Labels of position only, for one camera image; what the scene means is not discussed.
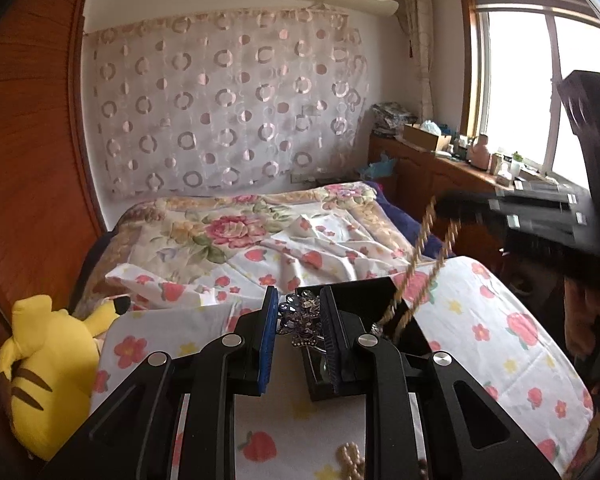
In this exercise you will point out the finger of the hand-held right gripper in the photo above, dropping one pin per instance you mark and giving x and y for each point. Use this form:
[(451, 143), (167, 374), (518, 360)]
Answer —
[(530, 210)]

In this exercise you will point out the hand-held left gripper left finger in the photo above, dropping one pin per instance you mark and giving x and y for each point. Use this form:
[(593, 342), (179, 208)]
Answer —
[(267, 340)]

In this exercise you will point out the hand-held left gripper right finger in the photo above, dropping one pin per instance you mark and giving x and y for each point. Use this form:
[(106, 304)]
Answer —
[(332, 340)]

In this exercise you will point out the silver rhinestone brooch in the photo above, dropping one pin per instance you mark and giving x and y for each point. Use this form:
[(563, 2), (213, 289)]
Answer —
[(302, 317)]

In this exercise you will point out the black jewelry box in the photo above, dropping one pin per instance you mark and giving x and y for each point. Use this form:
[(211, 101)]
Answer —
[(360, 295)]

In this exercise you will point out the green capped bottle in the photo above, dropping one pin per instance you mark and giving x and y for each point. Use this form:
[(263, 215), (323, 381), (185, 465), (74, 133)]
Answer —
[(516, 165)]

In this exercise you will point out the pink kettle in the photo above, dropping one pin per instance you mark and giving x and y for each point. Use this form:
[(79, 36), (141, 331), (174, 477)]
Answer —
[(479, 152)]

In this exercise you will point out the white strawberry print sheet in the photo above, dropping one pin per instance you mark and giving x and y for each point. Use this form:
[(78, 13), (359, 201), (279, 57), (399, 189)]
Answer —
[(340, 245)]

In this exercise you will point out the wooden side cabinet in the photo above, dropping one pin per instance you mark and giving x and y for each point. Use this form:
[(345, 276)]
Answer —
[(430, 175)]

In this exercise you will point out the wooden framed window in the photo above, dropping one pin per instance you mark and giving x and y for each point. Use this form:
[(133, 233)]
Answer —
[(520, 85)]

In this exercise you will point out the dark blue blanket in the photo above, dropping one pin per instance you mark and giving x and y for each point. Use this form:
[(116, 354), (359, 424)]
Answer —
[(410, 220)]

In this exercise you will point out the flower print table cloth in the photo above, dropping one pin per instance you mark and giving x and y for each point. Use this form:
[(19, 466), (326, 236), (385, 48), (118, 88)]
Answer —
[(480, 320)]

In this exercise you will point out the floral quilt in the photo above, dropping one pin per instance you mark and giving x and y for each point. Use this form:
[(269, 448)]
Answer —
[(220, 225)]

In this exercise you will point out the cardboard tissue box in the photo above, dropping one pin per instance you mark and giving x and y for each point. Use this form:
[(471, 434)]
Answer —
[(422, 137)]

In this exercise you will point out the blue plastic bag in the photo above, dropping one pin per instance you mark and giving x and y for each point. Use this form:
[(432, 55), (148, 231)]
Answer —
[(380, 166)]

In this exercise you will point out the stack of folded clothes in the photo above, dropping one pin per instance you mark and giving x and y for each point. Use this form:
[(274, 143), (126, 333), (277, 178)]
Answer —
[(392, 117)]

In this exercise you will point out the beige window curtain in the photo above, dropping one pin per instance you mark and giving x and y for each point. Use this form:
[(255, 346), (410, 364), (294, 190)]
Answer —
[(420, 50)]

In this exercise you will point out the yellow plush toy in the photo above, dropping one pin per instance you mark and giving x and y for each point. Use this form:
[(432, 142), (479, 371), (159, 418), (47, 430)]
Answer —
[(45, 370)]

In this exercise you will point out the wooden slatted wardrobe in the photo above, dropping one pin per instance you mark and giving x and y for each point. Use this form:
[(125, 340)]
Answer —
[(25, 160)]

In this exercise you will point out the circle pattern wall curtain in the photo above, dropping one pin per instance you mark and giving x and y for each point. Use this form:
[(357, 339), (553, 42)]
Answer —
[(220, 100)]

